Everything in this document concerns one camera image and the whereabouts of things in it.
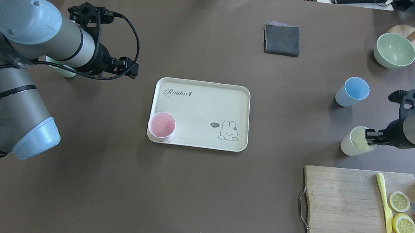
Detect yellow plastic knife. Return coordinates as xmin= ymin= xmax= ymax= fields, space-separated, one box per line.
xmin=376 ymin=172 xmax=393 ymax=233

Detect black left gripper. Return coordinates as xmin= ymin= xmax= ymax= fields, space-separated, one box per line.
xmin=62 ymin=2 xmax=140 ymax=79

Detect grey folded cloth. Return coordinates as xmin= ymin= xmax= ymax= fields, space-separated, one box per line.
xmin=263 ymin=21 xmax=301 ymax=57

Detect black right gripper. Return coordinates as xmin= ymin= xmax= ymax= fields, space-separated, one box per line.
xmin=365 ymin=89 xmax=415 ymax=149

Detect lemon slice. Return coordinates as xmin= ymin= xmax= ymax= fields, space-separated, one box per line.
xmin=389 ymin=191 xmax=410 ymax=213
xmin=392 ymin=213 xmax=415 ymax=233

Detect pale yellow cup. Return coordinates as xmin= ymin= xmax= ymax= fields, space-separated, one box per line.
xmin=340 ymin=126 xmax=377 ymax=156

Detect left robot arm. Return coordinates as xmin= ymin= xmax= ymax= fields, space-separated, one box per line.
xmin=0 ymin=0 xmax=139 ymax=159

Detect pink cup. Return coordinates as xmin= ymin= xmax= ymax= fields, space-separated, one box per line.
xmin=147 ymin=112 xmax=176 ymax=142

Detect blue cup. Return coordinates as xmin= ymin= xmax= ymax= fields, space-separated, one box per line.
xmin=335 ymin=77 xmax=370 ymax=107

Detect lemon slice lower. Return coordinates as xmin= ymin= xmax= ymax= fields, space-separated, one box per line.
xmin=392 ymin=213 xmax=415 ymax=233

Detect cream rabbit tray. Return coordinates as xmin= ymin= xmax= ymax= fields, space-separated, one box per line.
xmin=151 ymin=77 xmax=251 ymax=152

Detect lemon slice upper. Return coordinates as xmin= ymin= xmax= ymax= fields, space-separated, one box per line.
xmin=389 ymin=191 xmax=410 ymax=213

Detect bamboo cutting board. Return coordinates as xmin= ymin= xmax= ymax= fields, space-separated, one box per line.
xmin=303 ymin=165 xmax=415 ymax=233

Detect pale green bowl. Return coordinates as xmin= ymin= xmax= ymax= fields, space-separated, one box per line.
xmin=373 ymin=33 xmax=415 ymax=69

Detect green cup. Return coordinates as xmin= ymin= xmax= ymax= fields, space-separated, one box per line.
xmin=45 ymin=56 xmax=77 ymax=78

